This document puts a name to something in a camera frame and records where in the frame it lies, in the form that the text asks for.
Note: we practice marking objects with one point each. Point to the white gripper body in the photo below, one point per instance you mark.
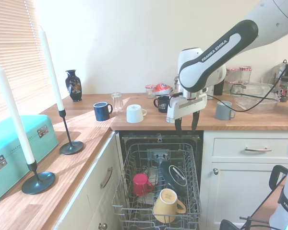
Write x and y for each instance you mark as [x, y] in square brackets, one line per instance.
[187, 107]

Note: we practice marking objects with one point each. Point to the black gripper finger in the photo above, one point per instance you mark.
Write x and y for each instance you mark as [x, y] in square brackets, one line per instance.
[195, 121]
[178, 127]

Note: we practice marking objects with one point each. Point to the yellow ceramic mug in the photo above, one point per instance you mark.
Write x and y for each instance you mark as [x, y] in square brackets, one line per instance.
[166, 203]

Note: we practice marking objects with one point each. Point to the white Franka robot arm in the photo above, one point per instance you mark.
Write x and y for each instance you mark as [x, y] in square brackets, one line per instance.
[206, 67]

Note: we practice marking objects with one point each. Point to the black printed mug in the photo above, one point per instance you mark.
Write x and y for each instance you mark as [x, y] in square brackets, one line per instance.
[162, 105]

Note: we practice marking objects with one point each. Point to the grey ceramic mug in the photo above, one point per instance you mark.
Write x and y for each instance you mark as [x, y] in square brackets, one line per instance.
[222, 111]

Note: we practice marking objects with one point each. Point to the built-in dishwasher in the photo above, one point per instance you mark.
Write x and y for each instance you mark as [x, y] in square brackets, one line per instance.
[139, 139]

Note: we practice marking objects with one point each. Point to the plain white mug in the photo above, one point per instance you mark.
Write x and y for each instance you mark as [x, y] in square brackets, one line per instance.
[134, 115]

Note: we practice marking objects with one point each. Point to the red ceramic mug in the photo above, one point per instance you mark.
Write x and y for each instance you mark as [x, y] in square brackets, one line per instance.
[140, 183]

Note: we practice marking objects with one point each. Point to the navy blue mug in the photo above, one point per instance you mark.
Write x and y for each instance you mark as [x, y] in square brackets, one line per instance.
[101, 112]

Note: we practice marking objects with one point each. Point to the steel glass french press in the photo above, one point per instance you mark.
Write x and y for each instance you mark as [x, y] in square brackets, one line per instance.
[176, 83]

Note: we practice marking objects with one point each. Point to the black shaker bottle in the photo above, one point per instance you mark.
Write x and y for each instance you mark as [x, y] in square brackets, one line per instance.
[219, 88]

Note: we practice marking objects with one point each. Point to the small jar red checked lid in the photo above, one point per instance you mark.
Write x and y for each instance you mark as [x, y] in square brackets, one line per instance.
[150, 91]

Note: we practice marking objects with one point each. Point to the black round pan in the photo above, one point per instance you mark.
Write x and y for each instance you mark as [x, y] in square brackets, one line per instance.
[175, 177]

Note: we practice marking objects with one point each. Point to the round metal cabinet knob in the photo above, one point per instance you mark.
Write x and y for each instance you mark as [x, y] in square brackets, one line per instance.
[215, 171]
[102, 226]

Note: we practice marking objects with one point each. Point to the clear glass tumbler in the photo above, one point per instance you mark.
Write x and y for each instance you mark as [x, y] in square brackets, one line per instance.
[117, 101]
[151, 175]

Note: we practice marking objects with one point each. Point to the clear plastic storage container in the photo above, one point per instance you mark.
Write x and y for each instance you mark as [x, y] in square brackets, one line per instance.
[259, 103]
[254, 88]

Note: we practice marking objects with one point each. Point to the white base cabinet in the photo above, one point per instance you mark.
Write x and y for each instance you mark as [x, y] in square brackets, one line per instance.
[242, 191]
[86, 203]

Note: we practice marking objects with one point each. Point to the jar with colourful label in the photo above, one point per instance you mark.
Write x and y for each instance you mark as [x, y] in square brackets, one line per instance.
[285, 89]

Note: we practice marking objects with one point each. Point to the black candle holder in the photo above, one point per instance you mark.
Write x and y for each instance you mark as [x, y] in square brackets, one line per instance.
[71, 148]
[38, 183]

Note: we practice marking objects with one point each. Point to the dark blue painted vase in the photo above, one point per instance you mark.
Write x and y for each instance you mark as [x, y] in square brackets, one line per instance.
[74, 87]

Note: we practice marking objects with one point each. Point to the tall white candle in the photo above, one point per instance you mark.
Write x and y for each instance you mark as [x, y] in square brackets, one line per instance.
[14, 112]
[51, 72]

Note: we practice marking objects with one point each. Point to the teal metal bread box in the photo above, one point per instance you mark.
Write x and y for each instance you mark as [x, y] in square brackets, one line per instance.
[4, 143]

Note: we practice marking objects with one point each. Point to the wooden window blind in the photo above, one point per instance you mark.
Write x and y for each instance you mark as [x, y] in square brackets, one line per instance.
[12, 48]

